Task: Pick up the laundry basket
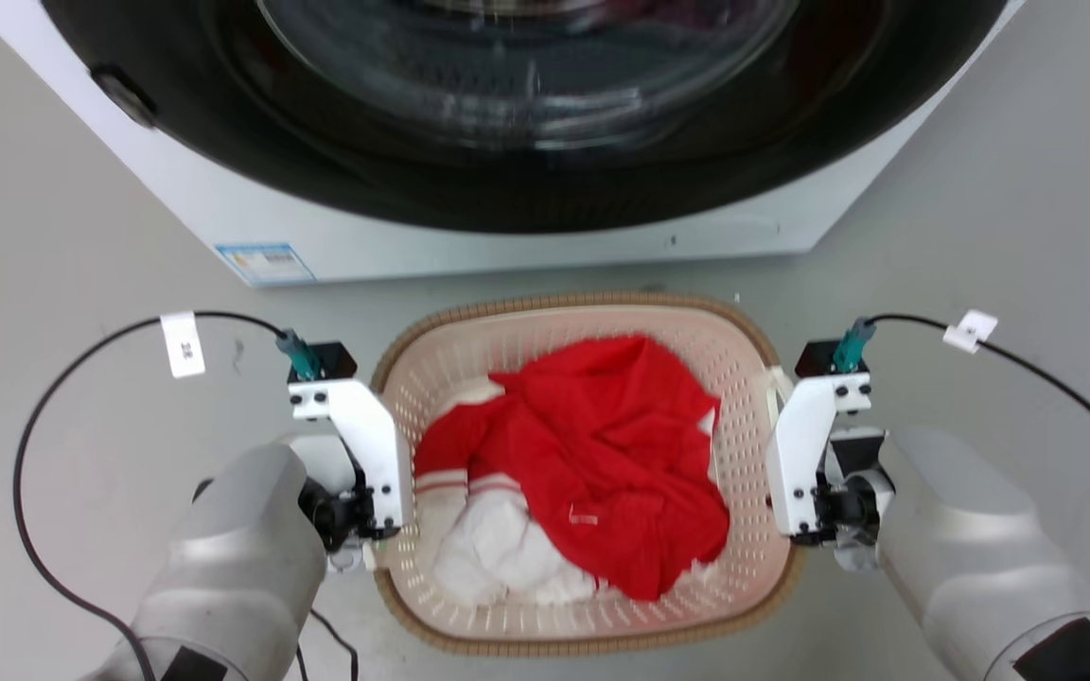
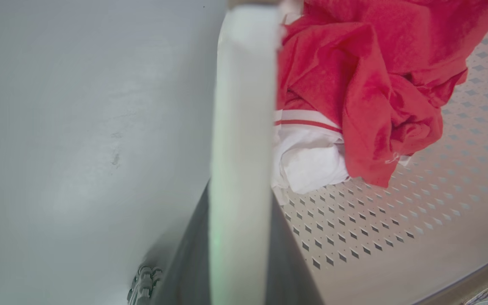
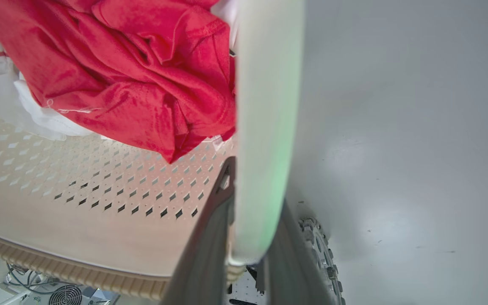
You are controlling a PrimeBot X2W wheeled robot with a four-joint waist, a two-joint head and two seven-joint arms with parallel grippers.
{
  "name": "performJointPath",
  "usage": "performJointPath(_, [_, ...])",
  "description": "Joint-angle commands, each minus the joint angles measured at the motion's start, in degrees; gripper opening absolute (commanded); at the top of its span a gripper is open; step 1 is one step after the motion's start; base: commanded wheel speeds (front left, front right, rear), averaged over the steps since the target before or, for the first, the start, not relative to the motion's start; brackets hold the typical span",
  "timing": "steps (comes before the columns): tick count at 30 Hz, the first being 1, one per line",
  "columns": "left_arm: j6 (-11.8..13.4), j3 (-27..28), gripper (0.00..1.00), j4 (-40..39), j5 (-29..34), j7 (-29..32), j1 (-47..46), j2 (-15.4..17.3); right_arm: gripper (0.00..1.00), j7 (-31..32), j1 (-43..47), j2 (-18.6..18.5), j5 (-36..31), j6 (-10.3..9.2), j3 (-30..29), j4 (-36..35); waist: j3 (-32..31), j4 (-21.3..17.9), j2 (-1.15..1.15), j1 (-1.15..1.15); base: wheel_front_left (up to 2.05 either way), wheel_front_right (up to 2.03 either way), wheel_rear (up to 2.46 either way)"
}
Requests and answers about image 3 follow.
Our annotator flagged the beige perforated plastic laundry basket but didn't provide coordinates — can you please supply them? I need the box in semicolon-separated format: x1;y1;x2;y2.
0;0;306;302

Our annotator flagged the grey round fan grille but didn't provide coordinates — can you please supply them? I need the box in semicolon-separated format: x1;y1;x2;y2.
48;284;83;305

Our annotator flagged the white perforated base plate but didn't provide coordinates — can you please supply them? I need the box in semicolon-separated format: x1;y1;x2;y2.
227;267;266;305

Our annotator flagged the thin black cable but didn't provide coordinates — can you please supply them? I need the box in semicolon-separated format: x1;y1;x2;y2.
6;263;60;295

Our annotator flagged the black knobby robot wheel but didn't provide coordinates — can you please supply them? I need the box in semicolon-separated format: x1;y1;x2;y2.
298;217;347;305

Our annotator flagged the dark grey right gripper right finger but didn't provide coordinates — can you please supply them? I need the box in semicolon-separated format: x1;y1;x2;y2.
264;198;338;305

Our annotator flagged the white cloth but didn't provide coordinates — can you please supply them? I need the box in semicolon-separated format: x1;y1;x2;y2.
211;0;239;49

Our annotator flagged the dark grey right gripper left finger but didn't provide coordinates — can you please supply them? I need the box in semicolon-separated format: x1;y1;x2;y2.
161;156;236;305

